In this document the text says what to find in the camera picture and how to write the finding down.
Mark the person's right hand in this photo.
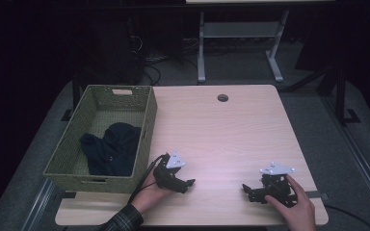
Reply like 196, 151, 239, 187
264, 173, 318, 231

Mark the dark navy cloth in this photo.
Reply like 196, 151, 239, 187
79, 121, 143, 178

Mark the person's left hand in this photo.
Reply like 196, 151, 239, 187
130, 174, 175, 215

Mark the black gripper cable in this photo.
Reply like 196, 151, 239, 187
127, 154, 170, 205

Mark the white metal stand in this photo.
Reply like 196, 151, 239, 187
197, 9, 290, 85

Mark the black floor cable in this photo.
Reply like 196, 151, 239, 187
323, 203, 370, 231

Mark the black metal floor stand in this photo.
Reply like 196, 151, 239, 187
282, 62, 362, 127

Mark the grey table edge bracket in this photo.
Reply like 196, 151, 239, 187
304, 190, 330, 202

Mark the green woven basket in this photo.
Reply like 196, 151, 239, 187
42, 84, 159, 194

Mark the tangle of floor cables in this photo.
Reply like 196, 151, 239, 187
129, 34, 200, 87

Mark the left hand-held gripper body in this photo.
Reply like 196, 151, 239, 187
152, 150, 187, 193

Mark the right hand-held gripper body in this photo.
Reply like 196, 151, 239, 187
258, 161, 299, 209

